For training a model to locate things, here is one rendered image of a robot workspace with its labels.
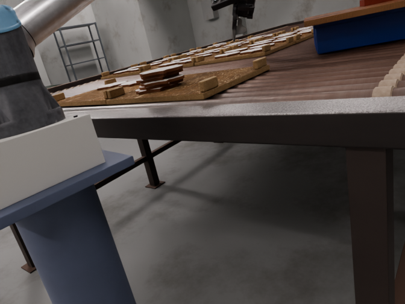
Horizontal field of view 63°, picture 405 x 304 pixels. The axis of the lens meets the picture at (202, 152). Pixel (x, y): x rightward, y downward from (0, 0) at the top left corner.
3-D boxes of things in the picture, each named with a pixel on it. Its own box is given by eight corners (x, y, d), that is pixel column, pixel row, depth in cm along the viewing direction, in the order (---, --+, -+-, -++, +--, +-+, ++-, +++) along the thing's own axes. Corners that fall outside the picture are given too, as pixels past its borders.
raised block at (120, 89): (111, 99, 106) (108, 90, 105) (108, 99, 107) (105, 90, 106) (125, 94, 110) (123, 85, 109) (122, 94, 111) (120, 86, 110)
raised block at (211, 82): (205, 91, 81) (203, 81, 80) (199, 92, 82) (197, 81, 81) (219, 86, 85) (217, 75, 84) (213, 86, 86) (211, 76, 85)
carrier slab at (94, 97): (106, 104, 108) (105, 99, 107) (49, 107, 134) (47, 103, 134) (178, 79, 131) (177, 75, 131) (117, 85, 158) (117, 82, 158)
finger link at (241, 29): (245, 43, 133) (248, 18, 129) (230, 41, 133) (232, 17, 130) (245, 42, 136) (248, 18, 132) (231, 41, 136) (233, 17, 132)
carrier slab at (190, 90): (204, 99, 81) (202, 93, 80) (106, 104, 107) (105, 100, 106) (270, 69, 105) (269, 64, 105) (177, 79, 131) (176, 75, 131)
